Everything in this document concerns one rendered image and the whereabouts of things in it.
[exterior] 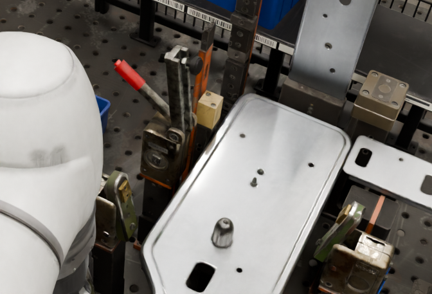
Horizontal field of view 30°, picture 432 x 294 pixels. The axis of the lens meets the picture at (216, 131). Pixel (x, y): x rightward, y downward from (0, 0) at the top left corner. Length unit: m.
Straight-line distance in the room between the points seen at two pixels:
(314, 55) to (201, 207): 0.36
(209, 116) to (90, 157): 0.84
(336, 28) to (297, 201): 0.31
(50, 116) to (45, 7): 1.60
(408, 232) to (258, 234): 0.54
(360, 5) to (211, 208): 0.42
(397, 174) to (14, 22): 1.06
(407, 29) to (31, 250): 1.26
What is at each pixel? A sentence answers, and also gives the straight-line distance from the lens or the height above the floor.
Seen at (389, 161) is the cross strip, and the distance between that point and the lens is 1.44.
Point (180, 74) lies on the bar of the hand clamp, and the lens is 1.26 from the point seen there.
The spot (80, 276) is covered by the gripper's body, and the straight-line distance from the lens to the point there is 0.69.
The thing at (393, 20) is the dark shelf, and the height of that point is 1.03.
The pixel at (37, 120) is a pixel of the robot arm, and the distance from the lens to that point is 0.50.
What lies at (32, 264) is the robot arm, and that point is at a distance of 0.50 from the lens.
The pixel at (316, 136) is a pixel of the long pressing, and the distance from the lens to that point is 1.44.
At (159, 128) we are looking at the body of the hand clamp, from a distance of 1.33.
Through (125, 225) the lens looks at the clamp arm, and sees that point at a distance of 1.25.
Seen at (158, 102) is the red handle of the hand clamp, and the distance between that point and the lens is 1.31.
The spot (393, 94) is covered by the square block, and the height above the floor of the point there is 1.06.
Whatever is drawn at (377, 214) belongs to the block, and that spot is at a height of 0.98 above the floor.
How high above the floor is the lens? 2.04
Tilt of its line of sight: 48 degrees down
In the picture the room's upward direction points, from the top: 10 degrees clockwise
